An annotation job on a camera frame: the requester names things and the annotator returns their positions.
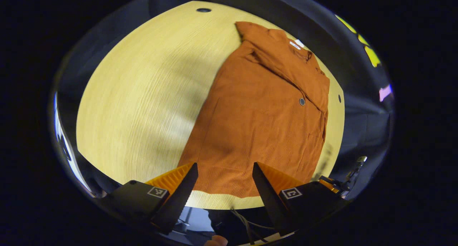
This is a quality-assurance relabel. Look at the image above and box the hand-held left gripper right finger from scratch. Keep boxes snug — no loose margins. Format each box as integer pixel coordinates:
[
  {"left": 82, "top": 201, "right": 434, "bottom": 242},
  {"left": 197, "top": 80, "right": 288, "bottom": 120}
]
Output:
[{"left": 252, "top": 162, "right": 347, "bottom": 236}]

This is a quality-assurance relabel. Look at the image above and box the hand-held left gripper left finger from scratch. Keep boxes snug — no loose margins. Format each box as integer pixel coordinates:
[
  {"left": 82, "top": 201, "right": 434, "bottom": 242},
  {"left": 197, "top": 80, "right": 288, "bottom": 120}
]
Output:
[{"left": 98, "top": 163, "right": 199, "bottom": 236}]

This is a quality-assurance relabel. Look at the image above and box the rust orange corduroy shirt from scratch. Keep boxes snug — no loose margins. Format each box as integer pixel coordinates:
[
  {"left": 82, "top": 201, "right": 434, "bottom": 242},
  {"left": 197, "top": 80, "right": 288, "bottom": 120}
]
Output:
[{"left": 178, "top": 21, "right": 330, "bottom": 198}]

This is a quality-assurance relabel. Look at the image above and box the black cable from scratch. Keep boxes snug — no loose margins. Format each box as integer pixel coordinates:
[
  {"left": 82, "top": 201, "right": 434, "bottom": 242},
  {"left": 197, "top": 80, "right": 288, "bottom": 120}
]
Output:
[{"left": 230, "top": 209, "right": 274, "bottom": 245}]

